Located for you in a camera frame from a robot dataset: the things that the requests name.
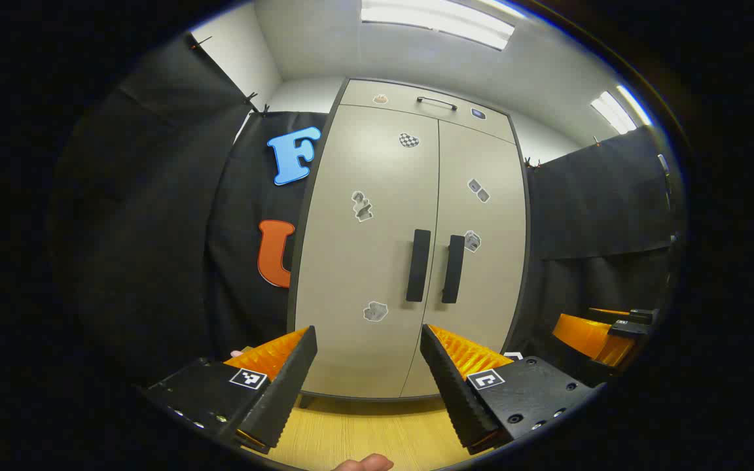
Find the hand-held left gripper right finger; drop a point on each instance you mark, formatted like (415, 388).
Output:
(455, 392)

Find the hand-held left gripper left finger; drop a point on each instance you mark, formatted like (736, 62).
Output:
(282, 392)

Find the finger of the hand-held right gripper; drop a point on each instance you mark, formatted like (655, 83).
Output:
(586, 337)
(642, 314)

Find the grey door with cube stickers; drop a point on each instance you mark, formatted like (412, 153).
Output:
(491, 288)

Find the grey door with checkered sticker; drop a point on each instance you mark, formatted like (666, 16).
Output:
(351, 275)

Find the grey double-door shoe cabinet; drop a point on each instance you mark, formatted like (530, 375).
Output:
(410, 392)

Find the black backdrop cloth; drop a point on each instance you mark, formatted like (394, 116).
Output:
(599, 209)
(154, 229)

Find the long ceiling light panel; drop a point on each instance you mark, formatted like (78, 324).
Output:
(612, 111)
(436, 19)

